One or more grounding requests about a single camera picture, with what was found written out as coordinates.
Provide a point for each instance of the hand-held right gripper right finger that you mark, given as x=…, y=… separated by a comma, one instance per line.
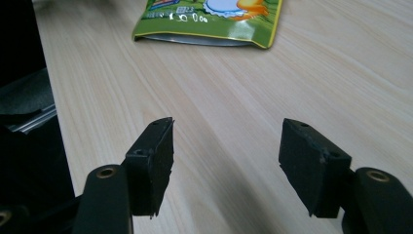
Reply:
x=308, y=169

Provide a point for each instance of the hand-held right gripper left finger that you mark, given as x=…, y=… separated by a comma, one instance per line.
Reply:
x=151, y=169

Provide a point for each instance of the dark grey chair seat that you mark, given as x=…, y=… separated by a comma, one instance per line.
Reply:
x=26, y=100

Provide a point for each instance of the green snack bag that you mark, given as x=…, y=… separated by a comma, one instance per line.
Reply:
x=207, y=22

